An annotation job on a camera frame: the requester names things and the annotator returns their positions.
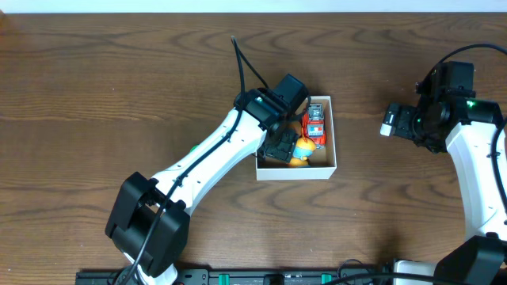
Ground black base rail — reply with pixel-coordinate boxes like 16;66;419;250
74;261;377;285

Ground white cardboard box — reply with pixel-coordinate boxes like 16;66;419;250
255;96;337;181

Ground brown plush toy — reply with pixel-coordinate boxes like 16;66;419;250
288;121;303;137

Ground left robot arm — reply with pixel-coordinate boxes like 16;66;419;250
105;74;310;284

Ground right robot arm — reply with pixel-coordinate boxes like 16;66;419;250
380;61;506;284

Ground blue and orange duck toy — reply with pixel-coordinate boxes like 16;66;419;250
288;137;316;168

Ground red toy fire truck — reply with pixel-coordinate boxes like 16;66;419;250
302;103;326;149

